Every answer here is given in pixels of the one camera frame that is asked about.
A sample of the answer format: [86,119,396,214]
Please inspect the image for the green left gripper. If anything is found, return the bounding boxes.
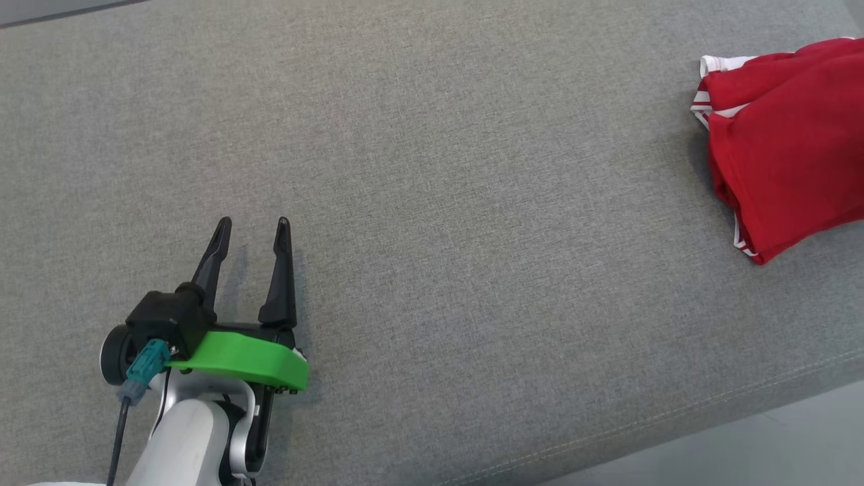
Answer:
[165,216,311,394]

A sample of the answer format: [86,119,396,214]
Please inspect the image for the red Bulls jersey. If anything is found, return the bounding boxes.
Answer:
[705,61,864,266]

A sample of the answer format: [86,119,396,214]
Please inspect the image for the left cable with teal connector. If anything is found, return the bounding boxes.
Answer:
[107,339,172,486]

